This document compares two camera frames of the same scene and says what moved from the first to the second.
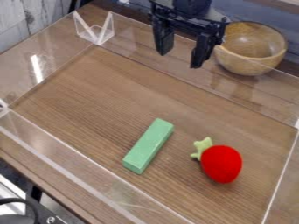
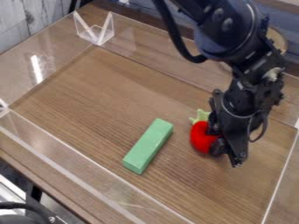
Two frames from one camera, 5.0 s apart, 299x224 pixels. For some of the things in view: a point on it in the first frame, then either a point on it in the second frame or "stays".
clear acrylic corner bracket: (95, 33) stays
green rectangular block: (145, 150) stays
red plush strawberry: (221, 161) to (201, 138)
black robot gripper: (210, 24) to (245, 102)
